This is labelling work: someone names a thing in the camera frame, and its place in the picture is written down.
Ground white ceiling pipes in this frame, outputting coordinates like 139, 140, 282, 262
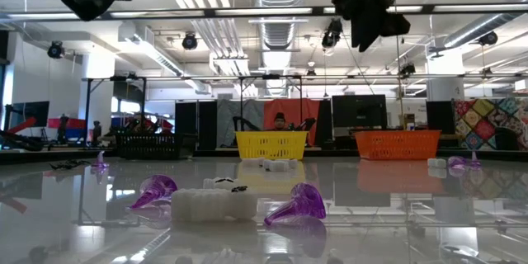
177, 0, 252, 78

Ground black wall monitor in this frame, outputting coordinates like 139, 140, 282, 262
8, 101, 50, 130

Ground black background rig frame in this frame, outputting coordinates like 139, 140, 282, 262
237, 73, 304, 133
81, 73, 148, 149

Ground black partition panel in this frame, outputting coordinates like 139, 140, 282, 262
174, 101, 198, 151
198, 101, 218, 151

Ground thin hanging cable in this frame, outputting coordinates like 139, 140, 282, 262
394, 35, 403, 133

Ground person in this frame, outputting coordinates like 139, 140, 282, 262
272, 111, 288, 132

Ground large black monitor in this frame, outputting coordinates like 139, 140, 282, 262
332, 94, 388, 130

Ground black plastic spider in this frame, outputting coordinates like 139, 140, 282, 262
49, 158, 91, 171

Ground black aluminium table frame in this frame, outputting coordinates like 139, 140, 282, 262
0, 146, 528, 163

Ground white rectangular air duct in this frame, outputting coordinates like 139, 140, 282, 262
117, 22, 211, 94

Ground yellow plastic basket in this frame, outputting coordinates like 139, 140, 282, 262
234, 130, 309, 161

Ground black plastic basket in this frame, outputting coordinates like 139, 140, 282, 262
115, 132, 185, 161

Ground orange plastic basket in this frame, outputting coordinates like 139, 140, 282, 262
354, 130, 442, 161

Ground red bar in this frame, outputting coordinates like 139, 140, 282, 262
7, 115, 38, 134

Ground colourful patchwork quilt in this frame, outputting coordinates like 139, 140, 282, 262
453, 97, 528, 152

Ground grey hanging cloth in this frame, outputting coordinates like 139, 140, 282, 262
216, 98, 265, 148

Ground orange hanging cloth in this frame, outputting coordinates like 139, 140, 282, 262
263, 98, 321, 146

